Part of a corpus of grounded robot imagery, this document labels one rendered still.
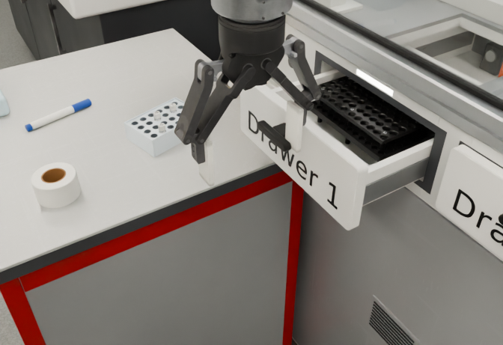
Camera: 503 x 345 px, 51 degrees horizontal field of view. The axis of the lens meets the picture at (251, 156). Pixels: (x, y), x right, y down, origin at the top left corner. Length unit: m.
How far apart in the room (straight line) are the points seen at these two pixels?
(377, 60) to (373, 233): 0.32
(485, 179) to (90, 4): 1.05
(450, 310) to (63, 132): 0.76
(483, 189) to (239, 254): 0.52
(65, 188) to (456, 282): 0.62
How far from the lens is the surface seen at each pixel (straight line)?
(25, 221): 0.90
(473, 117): 0.73
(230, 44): 0.59
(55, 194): 0.89
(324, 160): 0.72
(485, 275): 0.83
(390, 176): 0.76
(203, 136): 0.63
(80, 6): 1.44
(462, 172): 0.75
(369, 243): 1.00
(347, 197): 0.71
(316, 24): 0.92
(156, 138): 0.95
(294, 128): 0.72
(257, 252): 1.10
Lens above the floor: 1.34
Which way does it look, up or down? 38 degrees down
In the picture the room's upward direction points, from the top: straight up
